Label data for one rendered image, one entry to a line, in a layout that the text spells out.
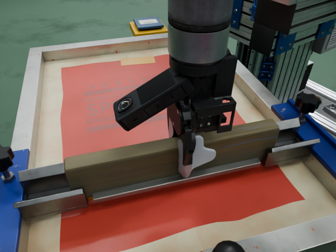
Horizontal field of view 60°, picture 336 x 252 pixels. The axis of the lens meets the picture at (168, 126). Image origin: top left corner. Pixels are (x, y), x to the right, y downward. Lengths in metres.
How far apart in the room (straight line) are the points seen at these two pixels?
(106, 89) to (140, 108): 0.43
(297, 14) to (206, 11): 0.65
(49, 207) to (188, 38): 0.32
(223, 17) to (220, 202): 0.31
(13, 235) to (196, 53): 0.35
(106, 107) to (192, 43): 0.43
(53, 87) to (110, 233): 0.48
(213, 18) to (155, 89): 0.12
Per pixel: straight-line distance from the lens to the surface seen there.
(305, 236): 0.49
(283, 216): 0.54
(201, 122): 0.43
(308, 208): 0.57
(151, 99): 0.38
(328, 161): 0.59
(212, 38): 0.35
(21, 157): 0.59
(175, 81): 0.38
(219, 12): 0.34
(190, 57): 0.35
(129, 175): 0.48
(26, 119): 0.69
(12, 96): 2.80
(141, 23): 1.17
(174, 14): 0.35
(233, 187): 0.55
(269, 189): 0.57
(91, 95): 0.79
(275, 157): 0.56
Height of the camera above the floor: 1.38
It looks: 40 degrees down
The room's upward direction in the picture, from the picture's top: straight up
